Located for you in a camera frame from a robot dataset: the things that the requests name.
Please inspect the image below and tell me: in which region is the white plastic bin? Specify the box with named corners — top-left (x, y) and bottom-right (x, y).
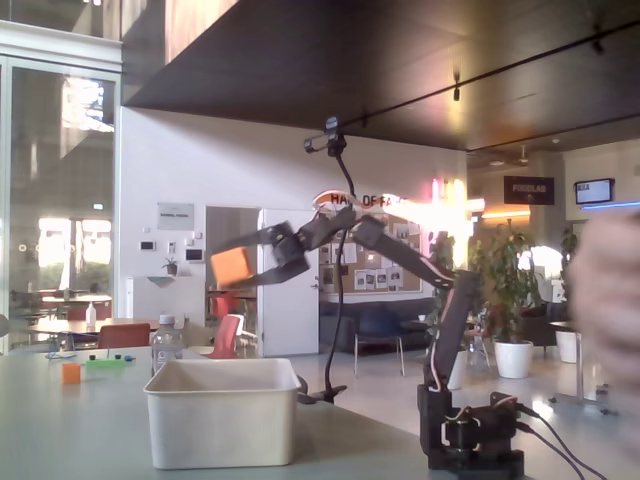
top-left (143, 357), bottom-right (302, 471)

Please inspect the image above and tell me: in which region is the blurred person's hand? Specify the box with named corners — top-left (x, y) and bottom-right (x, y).
top-left (566, 213), bottom-right (640, 417)

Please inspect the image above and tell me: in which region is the white door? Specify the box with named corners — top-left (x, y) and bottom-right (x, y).
top-left (258, 208), bottom-right (320, 358)

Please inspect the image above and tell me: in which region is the pink chair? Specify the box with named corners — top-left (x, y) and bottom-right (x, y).
top-left (206, 314), bottom-right (245, 360)

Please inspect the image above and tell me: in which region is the cork bulletin board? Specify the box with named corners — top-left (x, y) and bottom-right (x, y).
top-left (318, 209), bottom-right (424, 296)

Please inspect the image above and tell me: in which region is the orange hall of fame sign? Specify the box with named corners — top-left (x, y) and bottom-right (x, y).
top-left (314, 191), bottom-right (416, 209)

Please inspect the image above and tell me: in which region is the blue chair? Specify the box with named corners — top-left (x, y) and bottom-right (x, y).
top-left (353, 312), bottom-right (407, 377)

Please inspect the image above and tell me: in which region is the black webcam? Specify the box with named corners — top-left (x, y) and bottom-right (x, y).
top-left (303, 115), bottom-right (348, 157)

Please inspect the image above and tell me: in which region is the clear plastic water bottle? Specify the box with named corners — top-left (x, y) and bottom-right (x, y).
top-left (150, 314), bottom-right (184, 377)

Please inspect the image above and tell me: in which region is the red chair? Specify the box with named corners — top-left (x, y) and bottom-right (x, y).
top-left (97, 323), bottom-right (152, 350)

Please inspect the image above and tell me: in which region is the tall climbing green plant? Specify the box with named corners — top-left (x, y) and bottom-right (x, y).
top-left (428, 230), bottom-right (462, 330)

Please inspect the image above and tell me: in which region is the bushy green plant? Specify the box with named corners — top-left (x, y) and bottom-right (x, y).
top-left (468, 219), bottom-right (542, 344)

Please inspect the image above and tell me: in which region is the black foodlab sign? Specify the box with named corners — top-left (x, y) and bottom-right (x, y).
top-left (503, 175), bottom-right (556, 206)

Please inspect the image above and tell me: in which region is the white plant pot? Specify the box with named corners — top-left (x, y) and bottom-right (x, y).
top-left (493, 340), bottom-right (535, 380)

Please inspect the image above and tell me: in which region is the slim green plant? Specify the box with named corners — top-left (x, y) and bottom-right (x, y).
top-left (558, 228), bottom-right (585, 266)

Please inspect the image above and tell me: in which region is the wooden table with metal legs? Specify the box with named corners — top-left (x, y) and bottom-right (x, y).
top-left (548, 319), bottom-right (586, 401)

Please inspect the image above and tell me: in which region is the black gooseneck clamp mount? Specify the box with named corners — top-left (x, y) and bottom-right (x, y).
top-left (298, 151), bottom-right (357, 405)

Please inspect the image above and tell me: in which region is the grey wall sign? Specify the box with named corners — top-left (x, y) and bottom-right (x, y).
top-left (157, 202), bottom-right (196, 232)

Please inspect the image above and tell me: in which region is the wall monitor screen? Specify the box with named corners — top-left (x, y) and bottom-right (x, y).
top-left (574, 178), bottom-right (616, 206)

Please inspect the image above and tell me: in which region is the black cable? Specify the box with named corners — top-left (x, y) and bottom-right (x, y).
top-left (516, 422), bottom-right (585, 480)
top-left (516, 403), bottom-right (607, 479)

